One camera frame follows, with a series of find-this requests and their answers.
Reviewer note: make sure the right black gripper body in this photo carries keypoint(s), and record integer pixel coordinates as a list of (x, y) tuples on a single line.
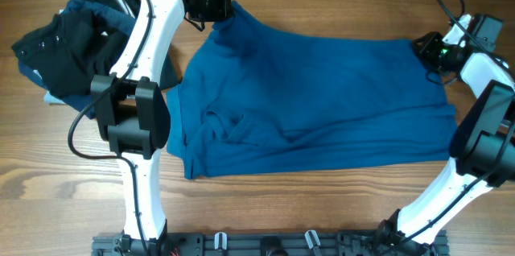
[(436, 54)]

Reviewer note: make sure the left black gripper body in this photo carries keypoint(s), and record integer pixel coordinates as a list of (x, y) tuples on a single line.
[(210, 7)]

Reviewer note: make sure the blue polo shirt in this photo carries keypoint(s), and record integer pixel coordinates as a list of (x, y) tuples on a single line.
[(257, 100)]

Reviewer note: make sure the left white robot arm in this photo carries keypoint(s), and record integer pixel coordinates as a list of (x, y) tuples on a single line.
[(133, 119)]

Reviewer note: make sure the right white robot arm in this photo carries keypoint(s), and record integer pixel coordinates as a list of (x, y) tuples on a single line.
[(481, 150)]

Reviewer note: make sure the pile of dark clothes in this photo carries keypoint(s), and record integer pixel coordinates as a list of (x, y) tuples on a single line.
[(84, 40)]

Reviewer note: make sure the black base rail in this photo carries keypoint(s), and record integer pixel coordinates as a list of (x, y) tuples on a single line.
[(342, 243)]

